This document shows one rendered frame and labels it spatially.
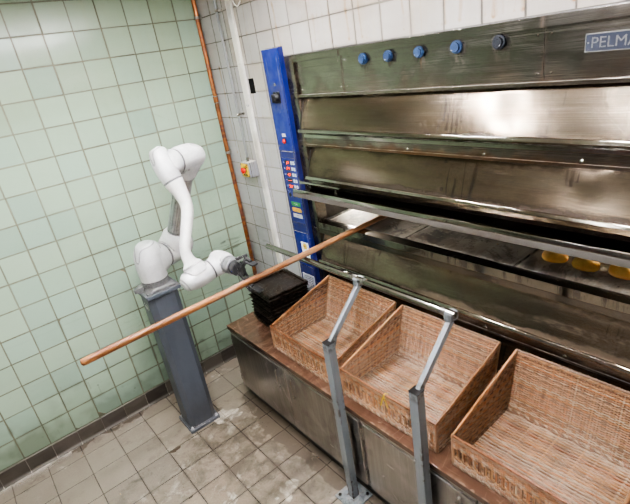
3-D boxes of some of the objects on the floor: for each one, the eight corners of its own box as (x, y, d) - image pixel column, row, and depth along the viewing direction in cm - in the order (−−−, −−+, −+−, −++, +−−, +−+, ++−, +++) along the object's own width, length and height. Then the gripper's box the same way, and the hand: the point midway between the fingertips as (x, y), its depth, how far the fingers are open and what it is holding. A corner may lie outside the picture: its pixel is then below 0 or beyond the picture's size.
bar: (304, 405, 307) (270, 241, 260) (476, 534, 212) (471, 313, 166) (265, 432, 290) (221, 262, 243) (433, 585, 195) (414, 356, 149)
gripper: (235, 241, 229) (259, 250, 214) (246, 285, 239) (269, 297, 223) (222, 246, 225) (245, 256, 209) (233, 291, 235) (256, 304, 219)
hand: (256, 277), depth 217 cm, fingers open, 13 cm apart
